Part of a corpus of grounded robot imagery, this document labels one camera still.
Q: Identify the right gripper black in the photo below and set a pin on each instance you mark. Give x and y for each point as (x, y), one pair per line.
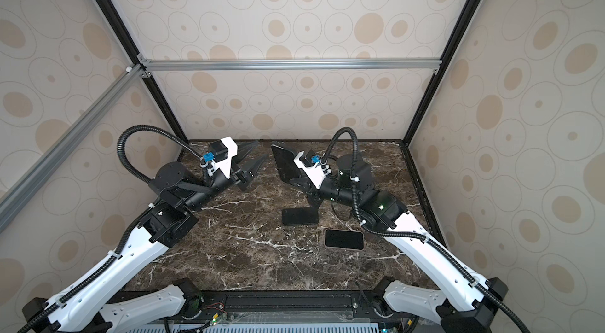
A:
(308, 189)

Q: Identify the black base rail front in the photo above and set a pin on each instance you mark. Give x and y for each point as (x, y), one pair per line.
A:
(260, 311)

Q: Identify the black phone near right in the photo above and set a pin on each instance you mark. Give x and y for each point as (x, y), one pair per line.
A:
(353, 240)

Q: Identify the horizontal aluminium rail back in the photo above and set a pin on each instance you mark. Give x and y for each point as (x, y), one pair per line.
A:
(292, 65)

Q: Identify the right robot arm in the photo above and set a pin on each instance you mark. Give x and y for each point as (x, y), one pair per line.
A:
(464, 300)

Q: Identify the aluminium rail left wall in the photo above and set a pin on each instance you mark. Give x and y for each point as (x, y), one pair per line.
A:
(29, 184)

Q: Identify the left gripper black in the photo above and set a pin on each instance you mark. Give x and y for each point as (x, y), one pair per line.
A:
(239, 174)

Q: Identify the black frame post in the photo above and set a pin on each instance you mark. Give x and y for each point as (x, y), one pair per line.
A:
(122, 33)
(461, 26)

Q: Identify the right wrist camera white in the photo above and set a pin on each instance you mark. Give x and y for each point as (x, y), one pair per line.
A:
(315, 170)

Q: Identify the black phone middle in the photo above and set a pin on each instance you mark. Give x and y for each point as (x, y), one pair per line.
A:
(299, 216)

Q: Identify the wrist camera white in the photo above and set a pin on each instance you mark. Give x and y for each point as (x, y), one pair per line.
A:
(220, 156)
(315, 170)

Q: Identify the black frame post left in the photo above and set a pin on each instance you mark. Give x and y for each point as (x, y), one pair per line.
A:
(122, 33)

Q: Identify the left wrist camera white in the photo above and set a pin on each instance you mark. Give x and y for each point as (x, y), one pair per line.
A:
(220, 156)

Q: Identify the black frame post right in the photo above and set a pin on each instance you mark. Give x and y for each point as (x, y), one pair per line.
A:
(461, 26)

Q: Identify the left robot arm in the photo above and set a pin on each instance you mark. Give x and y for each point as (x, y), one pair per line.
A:
(87, 305)

